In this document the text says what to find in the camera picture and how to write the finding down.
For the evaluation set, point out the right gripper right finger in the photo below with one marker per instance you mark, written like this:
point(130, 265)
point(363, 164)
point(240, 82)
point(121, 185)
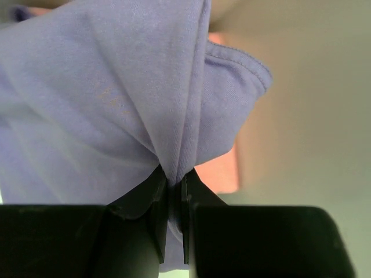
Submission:
point(222, 240)

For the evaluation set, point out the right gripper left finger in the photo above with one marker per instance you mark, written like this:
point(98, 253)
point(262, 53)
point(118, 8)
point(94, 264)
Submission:
point(123, 239)

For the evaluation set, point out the purple t shirt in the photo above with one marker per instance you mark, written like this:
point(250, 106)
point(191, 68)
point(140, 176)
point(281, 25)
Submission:
point(95, 95)

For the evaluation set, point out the pink folded t shirt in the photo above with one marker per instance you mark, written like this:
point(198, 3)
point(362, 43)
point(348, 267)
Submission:
point(221, 174)

